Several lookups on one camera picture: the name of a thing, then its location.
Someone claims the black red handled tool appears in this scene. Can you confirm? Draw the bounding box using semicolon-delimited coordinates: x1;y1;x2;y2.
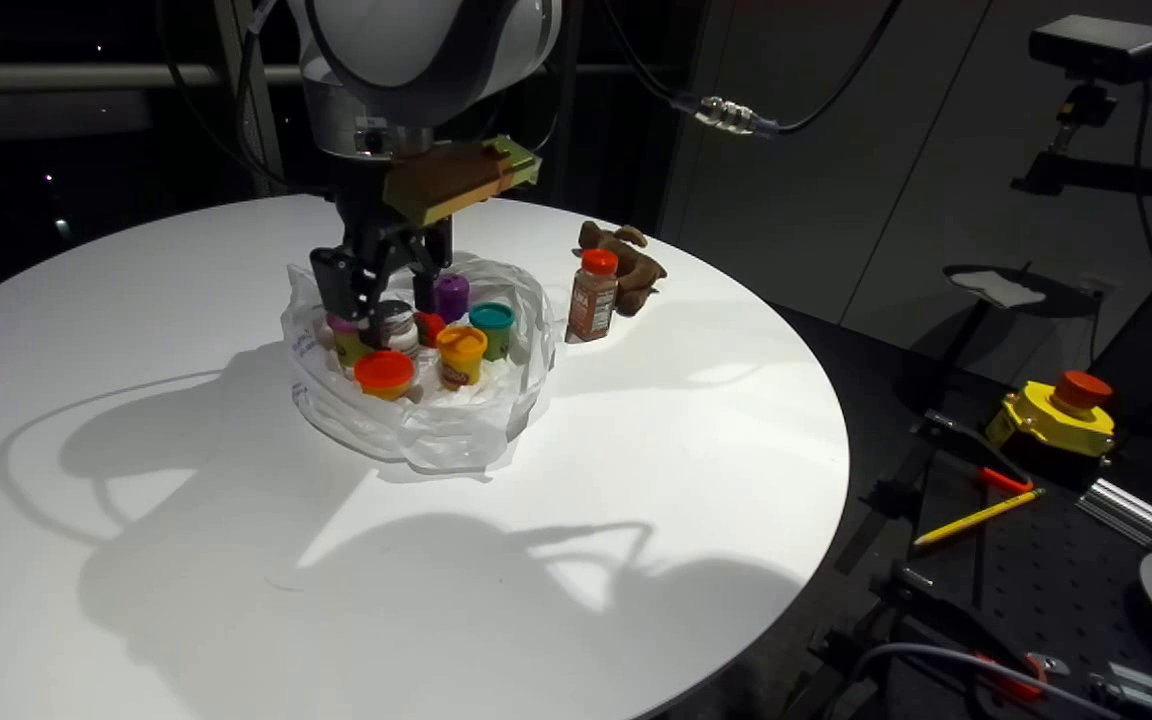
910;407;1036;502

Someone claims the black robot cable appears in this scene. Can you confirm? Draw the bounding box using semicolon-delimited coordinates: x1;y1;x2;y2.
600;0;907;143

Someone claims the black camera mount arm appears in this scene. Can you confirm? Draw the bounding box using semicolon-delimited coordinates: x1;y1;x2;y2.
1010;78;1152;209

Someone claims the clear white plastic bag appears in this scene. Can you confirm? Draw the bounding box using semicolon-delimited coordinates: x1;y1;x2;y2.
274;254;565;475

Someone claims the grey exterior camera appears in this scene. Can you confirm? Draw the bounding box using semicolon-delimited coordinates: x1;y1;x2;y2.
1029;13;1152;87

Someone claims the grey window frame post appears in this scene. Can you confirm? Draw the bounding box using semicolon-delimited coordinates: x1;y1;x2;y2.
208;0;286;202

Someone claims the black camera cable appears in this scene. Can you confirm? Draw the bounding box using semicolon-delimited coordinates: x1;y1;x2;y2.
1127;78;1152;291

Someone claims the aluminium profile rail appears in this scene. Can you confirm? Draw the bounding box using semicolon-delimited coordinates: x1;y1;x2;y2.
1074;475;1152;547

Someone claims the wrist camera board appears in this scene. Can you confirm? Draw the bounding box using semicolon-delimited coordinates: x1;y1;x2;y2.
380;133;545;234

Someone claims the brown plush toy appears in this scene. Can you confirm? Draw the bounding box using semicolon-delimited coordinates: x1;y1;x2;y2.
570;220;673;319

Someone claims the yellow lid dough tub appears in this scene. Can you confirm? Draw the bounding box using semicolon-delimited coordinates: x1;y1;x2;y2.
433;319;491;393

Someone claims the grey horizontal window rail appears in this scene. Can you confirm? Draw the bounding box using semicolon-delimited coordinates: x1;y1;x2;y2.
0;62;307;98

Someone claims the teal lid dough tub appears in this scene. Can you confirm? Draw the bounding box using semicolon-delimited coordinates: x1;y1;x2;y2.
462;302;520;360

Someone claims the red capped spice bottle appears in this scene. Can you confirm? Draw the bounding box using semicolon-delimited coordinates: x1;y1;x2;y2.
565;243;624;346

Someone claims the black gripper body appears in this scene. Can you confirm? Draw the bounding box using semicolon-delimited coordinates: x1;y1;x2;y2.
330;158;456;278

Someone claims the yellow pencil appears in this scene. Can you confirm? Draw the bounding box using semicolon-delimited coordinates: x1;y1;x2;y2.
910;483;1043;551

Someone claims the grey floor cable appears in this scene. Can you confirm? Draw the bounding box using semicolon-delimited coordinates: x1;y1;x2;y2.
853;641;1127;720

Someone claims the purple lid dough tub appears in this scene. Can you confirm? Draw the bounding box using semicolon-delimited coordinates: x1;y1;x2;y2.
433;272;470;323

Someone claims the yellow red emergency stop button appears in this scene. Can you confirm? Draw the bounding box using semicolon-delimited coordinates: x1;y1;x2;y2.
983;370;1118;465

